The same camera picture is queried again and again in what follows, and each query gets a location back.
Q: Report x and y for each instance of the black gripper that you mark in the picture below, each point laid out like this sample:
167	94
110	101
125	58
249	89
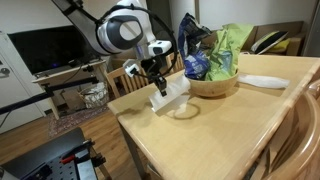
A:
152	72

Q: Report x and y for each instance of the white paper serviette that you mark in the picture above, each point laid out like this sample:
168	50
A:
176	93

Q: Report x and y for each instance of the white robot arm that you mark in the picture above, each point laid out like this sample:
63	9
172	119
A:
127	25

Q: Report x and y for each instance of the wooden dining chair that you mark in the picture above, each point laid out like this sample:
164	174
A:
121	83

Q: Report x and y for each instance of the wooden bowl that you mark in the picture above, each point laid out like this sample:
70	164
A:
212	88

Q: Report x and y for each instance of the blue potato chips bag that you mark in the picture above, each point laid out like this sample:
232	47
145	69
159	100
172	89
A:
189	39

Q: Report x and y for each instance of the wicker basket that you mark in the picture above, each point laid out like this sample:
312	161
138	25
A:
95	95

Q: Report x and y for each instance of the wooden tv stand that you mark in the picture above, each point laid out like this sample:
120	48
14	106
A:
90	73

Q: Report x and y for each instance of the green chips bag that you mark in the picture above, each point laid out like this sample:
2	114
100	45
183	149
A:
223	57

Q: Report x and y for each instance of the striped cushion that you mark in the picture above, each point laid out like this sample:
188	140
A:
274	42

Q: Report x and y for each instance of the black television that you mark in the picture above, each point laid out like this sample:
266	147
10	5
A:
51	48

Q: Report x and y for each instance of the curved wooden chair back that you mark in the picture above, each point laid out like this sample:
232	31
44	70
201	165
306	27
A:
293	151

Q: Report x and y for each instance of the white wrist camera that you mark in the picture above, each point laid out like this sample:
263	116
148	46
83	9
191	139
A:
131	67

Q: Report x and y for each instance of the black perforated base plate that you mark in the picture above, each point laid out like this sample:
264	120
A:
67	157

